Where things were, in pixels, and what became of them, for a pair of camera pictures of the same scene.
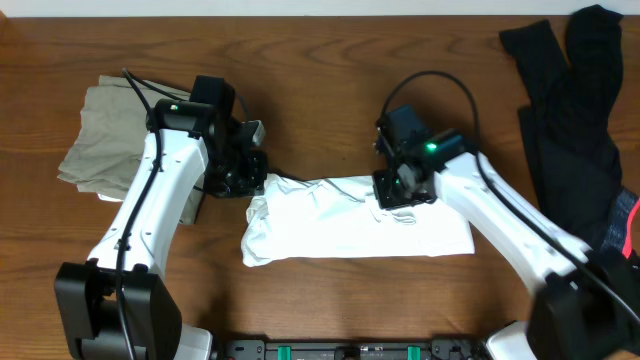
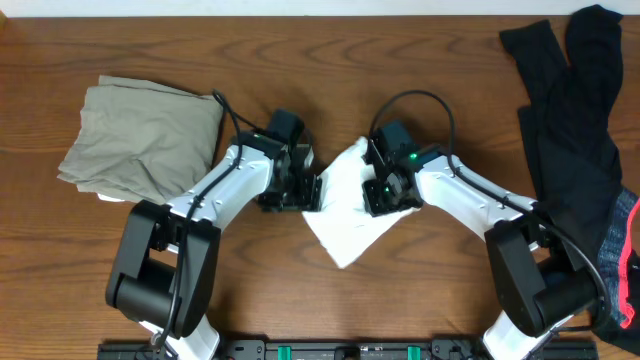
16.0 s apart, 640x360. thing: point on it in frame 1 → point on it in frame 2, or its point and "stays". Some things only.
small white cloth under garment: [109, 198] stays
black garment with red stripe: [574, 154] stays
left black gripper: [254, 180] → [309, 198]
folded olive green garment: [111, 138] stays
